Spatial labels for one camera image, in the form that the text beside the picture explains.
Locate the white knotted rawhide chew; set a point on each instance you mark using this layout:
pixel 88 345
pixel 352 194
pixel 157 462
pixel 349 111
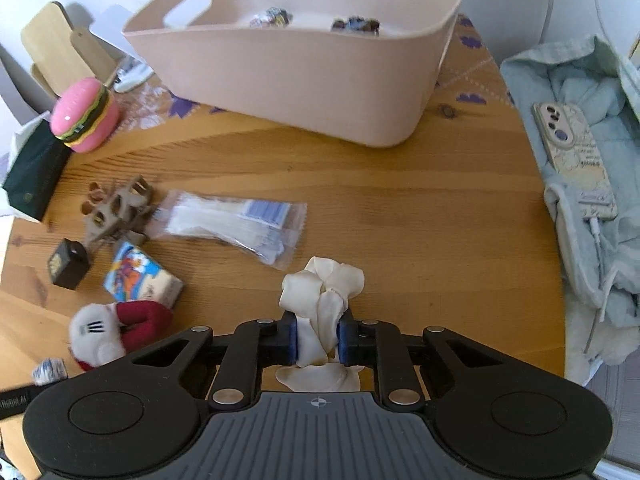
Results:
pixel 320 290

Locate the small black box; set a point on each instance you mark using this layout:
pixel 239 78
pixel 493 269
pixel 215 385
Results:
pixel 69 265

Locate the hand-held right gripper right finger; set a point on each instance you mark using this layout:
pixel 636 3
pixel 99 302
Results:
pixel 343 342

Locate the white fluffy blanket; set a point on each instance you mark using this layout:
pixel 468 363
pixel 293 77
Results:
pixel 595 350

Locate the pink hamburger toy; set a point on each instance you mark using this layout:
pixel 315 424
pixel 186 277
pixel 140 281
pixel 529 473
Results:
pixel 82 117

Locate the clear plastic packet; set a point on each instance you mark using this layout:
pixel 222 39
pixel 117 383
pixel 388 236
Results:
pixel 225 222

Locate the pink storage basket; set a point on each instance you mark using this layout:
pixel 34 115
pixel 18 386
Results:
pixel 300 75

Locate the light blue garment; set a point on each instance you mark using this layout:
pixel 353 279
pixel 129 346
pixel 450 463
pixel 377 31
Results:
pixel 560 75

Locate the wrapped candy pile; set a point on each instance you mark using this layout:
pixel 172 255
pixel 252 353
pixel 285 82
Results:
pixel 356 25
pixel 270 17

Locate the wooden cutting boards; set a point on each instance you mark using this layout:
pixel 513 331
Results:
pixel 55 40

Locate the wooden desktop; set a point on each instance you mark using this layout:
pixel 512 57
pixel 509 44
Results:
pixel 400 210

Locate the red and white plush toy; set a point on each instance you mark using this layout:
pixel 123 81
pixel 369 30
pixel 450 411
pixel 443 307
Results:
pixel 100 332

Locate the cartoon print tissue pack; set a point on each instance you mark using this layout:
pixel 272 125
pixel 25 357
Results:
pixel 140 275

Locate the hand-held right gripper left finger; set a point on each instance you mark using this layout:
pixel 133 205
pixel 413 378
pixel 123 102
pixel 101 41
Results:
pixel 292 342

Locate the gray 3D-printed part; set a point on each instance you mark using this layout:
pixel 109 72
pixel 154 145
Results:
pixel 117 207

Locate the white phone stand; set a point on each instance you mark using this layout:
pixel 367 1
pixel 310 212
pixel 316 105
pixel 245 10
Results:
pixel 132 76

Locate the phone in beige case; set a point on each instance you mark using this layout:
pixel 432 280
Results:
pixel 575 160

